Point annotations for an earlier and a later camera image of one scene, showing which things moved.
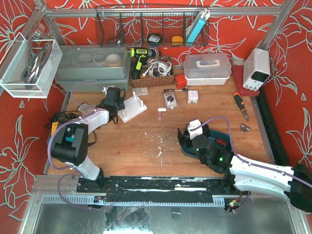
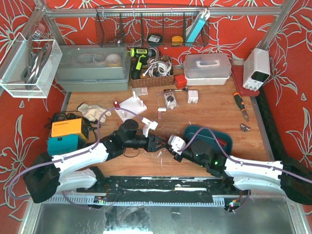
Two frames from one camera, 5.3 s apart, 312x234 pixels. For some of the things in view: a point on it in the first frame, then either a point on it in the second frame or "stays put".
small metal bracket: [244, 128] stays put
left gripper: [114, 94] → [150, 144]
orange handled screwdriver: [241, 103] stays put
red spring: [221, 142] stays put
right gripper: [184, 137] → [177, 155]
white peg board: [133, 107] stays put
